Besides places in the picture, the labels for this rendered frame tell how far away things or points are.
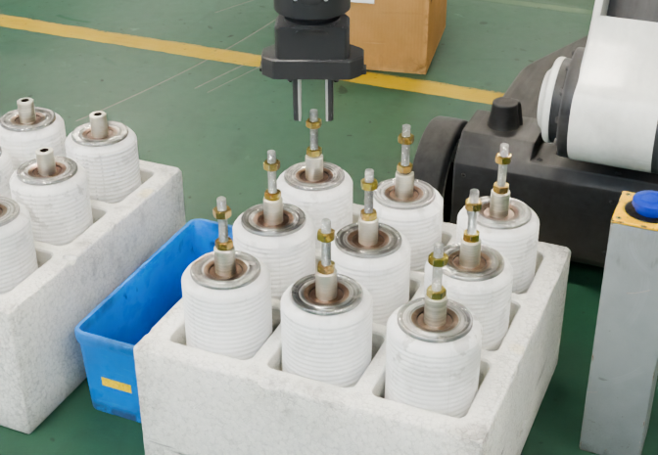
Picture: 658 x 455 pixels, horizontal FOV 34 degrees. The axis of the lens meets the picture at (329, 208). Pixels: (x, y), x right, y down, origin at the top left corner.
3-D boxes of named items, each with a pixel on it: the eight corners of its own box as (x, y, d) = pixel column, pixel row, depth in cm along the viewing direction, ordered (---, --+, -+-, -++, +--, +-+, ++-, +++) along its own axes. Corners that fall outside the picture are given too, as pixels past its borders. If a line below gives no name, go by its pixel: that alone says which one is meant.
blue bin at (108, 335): (198, 287, 160) (193, 215, 154) (265, 303, 156) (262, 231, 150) (80, 409, 136) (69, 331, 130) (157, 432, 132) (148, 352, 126)
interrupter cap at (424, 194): (409, 218, 128) (409, 213, 127) (359, 198, 132) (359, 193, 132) (447, 195, 133) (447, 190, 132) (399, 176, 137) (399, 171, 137)
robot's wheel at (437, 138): (443, 205, 181) (448, 95, 171) (471, 211, 180) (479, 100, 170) (402, 265, 165) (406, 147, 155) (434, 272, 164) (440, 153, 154)
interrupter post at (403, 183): (405, 204, 131) (406, 179, 129) (390, 197, 132) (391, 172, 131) (417, 196, 132) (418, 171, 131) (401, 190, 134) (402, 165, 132)
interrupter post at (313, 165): (310, 172, 138) (310, 149, 136) (327, 177, 137) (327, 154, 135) (301, 180, 136) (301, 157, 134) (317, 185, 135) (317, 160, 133)
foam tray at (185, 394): (289, 298, 157) (286, 188, 149) (557, 363, 144) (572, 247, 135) (146, 473, 126) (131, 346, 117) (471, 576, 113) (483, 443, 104)
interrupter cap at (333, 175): (305, 159, 141) (305, 155, 141) (355, 173, 138) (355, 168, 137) (272, 184, 135) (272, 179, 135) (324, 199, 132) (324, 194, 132)
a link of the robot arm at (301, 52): (257, 85, 125) (252, -16, 120) (263, 54, 134) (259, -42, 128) (366, 86, 125) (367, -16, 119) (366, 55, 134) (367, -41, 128)
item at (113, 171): (104, 226, 162) (90, 114, 153) (160, 240, 158) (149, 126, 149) (66, 258, 154) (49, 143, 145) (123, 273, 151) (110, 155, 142)
